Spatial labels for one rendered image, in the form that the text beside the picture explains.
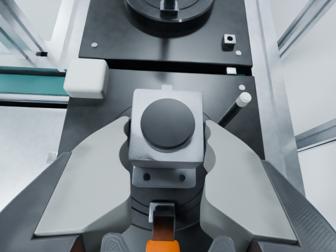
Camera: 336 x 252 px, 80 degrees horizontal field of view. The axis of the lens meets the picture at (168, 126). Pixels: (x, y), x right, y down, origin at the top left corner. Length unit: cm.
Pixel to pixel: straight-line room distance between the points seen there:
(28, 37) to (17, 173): 18
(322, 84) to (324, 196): 22
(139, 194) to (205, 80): 16
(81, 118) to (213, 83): 17
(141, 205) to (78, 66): 17
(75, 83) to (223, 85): 18
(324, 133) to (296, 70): 22
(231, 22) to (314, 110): 24
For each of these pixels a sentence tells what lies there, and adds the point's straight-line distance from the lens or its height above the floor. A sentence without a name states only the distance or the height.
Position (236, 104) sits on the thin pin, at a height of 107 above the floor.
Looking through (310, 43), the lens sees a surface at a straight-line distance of 57.
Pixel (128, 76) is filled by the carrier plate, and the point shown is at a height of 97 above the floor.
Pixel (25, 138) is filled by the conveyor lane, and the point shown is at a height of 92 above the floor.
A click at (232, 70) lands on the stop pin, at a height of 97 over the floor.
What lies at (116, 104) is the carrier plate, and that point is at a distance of 26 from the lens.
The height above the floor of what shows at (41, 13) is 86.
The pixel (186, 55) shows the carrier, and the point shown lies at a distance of 30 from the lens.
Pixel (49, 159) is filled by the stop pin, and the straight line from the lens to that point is 27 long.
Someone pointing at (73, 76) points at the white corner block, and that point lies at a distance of 27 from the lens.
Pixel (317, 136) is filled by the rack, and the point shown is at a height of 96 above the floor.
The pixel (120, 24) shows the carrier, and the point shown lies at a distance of 33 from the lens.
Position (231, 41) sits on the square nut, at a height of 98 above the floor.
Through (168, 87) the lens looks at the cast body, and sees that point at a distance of 17.
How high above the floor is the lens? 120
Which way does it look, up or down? 71 degrees down
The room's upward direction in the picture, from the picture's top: 8 degrees clockwise
